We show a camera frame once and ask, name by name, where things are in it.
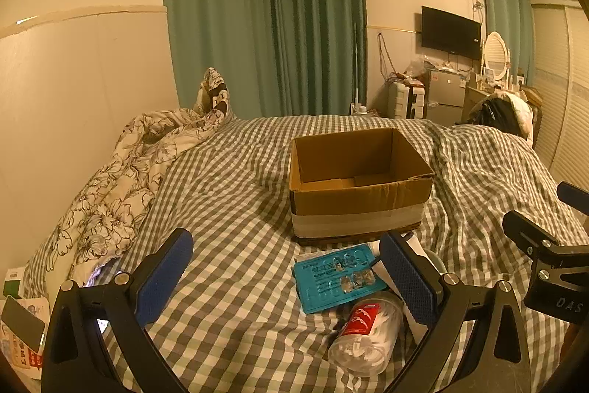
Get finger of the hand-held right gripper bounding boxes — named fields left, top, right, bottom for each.
left=502, top=211, right=563, bottom=259
left=556, top=181, right=589, bottom=215

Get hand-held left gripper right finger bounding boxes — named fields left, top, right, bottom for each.
left=379, top=231, right=533, bottom=393

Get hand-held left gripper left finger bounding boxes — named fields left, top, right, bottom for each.
left=41, top=228, right=194, bottom=393

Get clear jar with red label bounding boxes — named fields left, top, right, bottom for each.
left=327, top=292, right=406, bottom=378

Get blue blister pack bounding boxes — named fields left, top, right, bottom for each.
left=293, top=246, right=393, bottom=315

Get cardboard box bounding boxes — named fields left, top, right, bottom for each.
left=288, top=128, right=436, bottom=245

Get white packet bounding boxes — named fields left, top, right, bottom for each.
left=370, top=233, right=445, bottom=345

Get grey checked bed sheet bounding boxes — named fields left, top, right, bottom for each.
left=25, top=113, right=589, bottom=393

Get white louvered wardrobe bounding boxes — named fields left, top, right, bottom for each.
left=530, top=0, right=589, bottom=187

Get floral duvet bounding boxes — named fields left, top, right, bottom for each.
left=23, top=67, right=238, bottom=298

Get smartphone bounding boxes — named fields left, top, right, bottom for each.
left=0, top=295, right=47, bottom=353

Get green and white box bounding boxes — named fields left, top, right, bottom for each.
left=4, top=266, right=27, bottom=300

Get silver mini fridge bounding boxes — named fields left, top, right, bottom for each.
left=425, top=68, right=471, bottom=127

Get white oval mirror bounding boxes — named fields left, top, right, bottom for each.
left=481, top=31, right=513, bottom=83

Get printed paper leaflets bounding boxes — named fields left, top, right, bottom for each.
left=0, top=296, right=52, bottom=381

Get white suitcase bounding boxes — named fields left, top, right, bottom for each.
left=387, top=79, right=430, bottom=120

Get light green curtain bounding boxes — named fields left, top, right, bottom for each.
left=476, top=0, right=535, bottom=86

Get white pole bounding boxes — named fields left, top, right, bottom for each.
left=352, top=22, right=365, bottom=114

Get dark green curtain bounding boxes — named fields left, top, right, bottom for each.
left=263, top=0, right=369, bottom=116
left=163, top=0, right=278, bottom=118

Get black wall television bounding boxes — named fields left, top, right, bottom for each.
left=420, top=5, right=483, bottom=60

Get hanging wall cables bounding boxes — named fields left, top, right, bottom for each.
left=376, top=32, right=399, bottom=81

